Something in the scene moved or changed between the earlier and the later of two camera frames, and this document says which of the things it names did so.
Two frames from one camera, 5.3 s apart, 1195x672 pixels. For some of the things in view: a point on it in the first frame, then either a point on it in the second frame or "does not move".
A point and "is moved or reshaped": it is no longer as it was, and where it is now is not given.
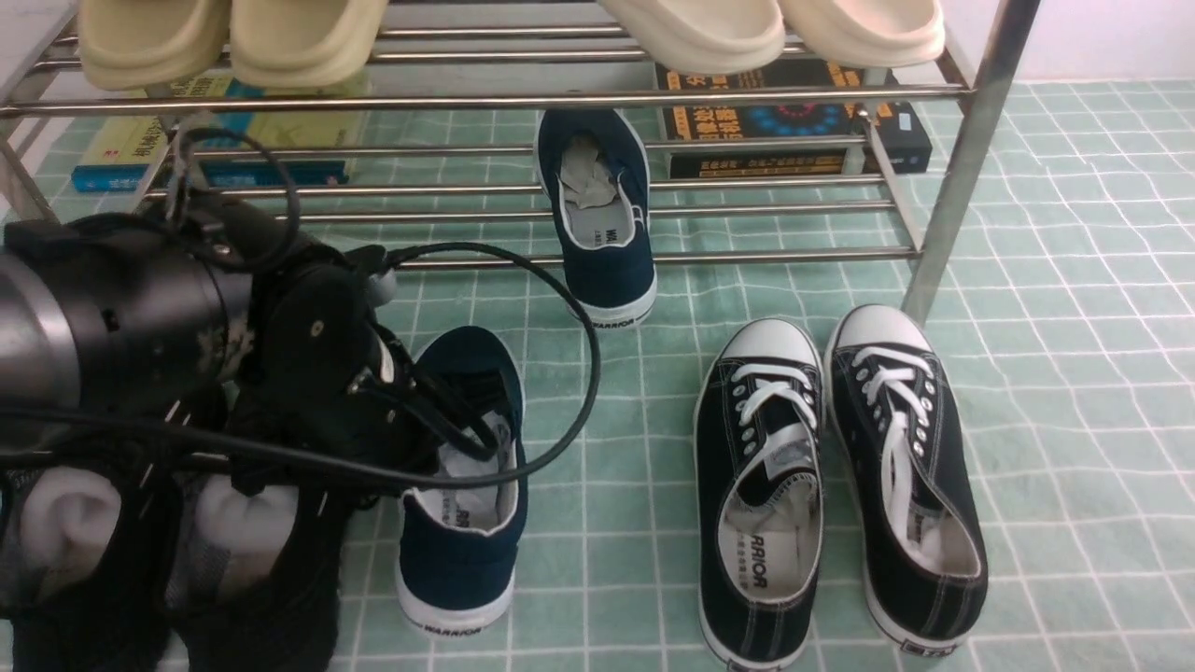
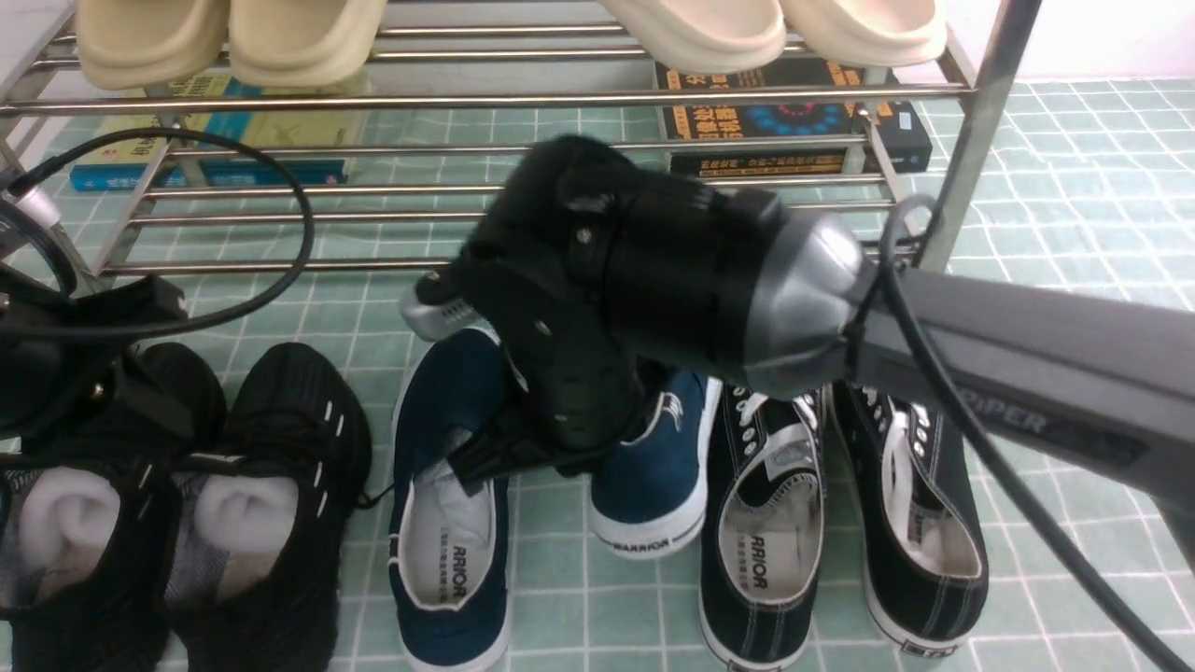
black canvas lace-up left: [759, 493] does not move
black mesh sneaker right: [254, 581] does not move
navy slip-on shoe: [595, 170] is moved or reshaped
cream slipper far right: [879, 34] does not move
